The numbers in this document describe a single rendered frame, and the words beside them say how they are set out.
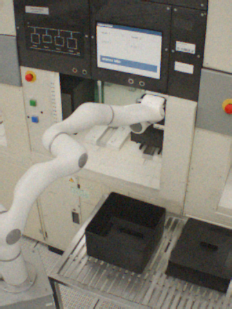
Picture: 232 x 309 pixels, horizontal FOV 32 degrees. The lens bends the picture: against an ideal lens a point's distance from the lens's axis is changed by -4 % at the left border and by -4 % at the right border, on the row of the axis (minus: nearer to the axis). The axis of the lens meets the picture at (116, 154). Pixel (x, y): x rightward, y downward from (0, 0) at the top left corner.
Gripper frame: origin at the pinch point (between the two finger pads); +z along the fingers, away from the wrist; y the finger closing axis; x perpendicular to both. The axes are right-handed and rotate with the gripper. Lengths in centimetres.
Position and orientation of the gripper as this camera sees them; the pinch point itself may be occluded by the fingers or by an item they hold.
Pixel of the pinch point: (159, 94)
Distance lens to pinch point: 212.9
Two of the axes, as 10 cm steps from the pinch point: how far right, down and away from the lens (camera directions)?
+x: 0.0, -7.9, -6.2
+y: 9.1, 2.5, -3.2
